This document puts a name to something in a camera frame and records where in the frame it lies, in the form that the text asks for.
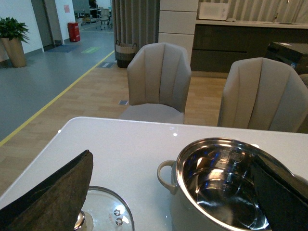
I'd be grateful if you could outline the beige steel cooking pot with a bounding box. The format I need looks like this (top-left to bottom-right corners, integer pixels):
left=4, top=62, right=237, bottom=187
left=157, top=137, right=308, bottom=231

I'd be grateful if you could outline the beige dining chair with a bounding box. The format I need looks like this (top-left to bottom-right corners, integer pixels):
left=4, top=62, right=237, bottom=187
left=218, top=57, right=308, bottom=133
left=119, top=42, right=192, bottom=124

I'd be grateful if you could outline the right beige dining chair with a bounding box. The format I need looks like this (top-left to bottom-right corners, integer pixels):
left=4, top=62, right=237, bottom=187
left=218, top=57, right=308, bottom=133

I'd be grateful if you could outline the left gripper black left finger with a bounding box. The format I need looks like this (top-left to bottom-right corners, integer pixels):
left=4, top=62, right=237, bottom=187
left=0, top=150, right=93, bottom=231

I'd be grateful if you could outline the white microwave oven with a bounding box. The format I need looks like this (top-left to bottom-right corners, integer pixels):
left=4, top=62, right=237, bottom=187
left=197, top=2, right=229, bottom=20

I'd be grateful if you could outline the woven laundry basket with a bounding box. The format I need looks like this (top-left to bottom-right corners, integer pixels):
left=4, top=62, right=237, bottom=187
left=115, top=40, right=137, bottom=68

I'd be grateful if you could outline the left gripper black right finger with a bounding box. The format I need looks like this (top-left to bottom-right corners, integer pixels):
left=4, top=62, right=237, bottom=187
left=251, top=155, right=308, bottom=231

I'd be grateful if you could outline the potted green plant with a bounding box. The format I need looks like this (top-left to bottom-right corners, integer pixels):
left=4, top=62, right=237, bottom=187
left=0, top=17, right=29, bottom=68

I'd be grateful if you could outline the white pillar cabinet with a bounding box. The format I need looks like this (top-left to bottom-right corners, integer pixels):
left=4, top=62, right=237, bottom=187
left=158, top=0, right=199, bottom=60

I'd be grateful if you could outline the left beige dining chair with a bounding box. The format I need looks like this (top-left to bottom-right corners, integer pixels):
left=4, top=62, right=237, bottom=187
left=119, top=42, right=192, bottom=124

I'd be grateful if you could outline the black appliance box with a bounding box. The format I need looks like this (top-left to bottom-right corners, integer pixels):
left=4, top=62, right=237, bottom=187
left=265, top=42, right=308, bottom=75

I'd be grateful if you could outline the white office chair far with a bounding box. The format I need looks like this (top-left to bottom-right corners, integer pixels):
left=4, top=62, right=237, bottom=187
left=98, top=8, right=112, bottom=30

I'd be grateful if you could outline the glass pot lid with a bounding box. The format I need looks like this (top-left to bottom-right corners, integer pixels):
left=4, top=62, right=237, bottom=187
left=74, top=186, right=135, bottom=231

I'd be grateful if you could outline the red box on floor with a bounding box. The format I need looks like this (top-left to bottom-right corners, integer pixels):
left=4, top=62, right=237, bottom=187
left=67, top=22, right=80, bottom=42

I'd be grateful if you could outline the dark kitchen counter cabinet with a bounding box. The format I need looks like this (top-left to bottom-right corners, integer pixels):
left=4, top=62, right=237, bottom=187
left=191, top=22, right=308, bottom=73

